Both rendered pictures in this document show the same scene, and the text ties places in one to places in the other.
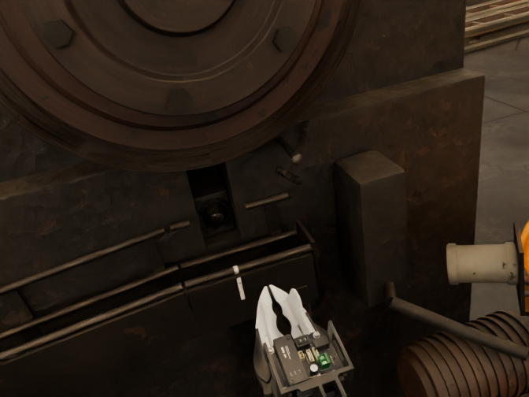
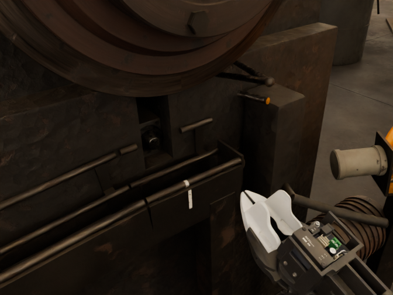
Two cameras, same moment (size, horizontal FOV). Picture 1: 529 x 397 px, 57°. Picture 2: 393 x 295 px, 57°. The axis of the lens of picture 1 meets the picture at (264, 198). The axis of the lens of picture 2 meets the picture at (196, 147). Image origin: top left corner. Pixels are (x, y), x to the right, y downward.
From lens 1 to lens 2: 0.25 m
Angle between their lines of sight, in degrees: 19
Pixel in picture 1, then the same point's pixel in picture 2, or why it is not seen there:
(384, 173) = (293, 98)
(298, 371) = (324, 255)
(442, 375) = not seen: hidden behind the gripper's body
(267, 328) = (266, 225)
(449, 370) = not seen: hidden behind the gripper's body
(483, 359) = (354, 231)
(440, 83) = (312, 31)
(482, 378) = not seen: hidden behind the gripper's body
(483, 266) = (364, 164)
